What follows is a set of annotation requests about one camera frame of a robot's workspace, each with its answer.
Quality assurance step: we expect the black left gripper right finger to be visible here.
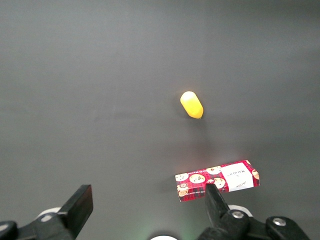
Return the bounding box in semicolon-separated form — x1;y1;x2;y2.
204;183;231;227

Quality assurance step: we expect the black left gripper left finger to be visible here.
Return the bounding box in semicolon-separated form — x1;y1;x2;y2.
56;184;94;240

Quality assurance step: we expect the red cookie box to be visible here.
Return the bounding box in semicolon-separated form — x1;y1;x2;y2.
174;159;260;202

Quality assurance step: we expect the yellow lemon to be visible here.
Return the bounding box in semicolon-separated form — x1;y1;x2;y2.
179;90;205;120

